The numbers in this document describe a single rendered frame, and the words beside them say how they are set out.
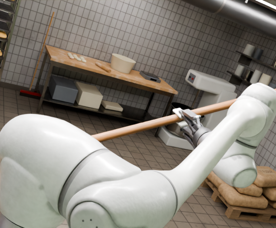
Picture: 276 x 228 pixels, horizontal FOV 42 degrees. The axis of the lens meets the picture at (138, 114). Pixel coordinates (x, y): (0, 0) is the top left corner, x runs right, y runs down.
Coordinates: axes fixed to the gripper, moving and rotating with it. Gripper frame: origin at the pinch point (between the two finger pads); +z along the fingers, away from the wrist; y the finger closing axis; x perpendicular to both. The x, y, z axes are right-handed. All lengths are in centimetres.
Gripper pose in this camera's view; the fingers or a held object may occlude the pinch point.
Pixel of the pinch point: (180, 117)
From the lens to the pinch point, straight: 133.7
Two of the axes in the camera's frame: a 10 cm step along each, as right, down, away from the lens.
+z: -3.3, -3.9, 8.6
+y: 0.9, 8.9, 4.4
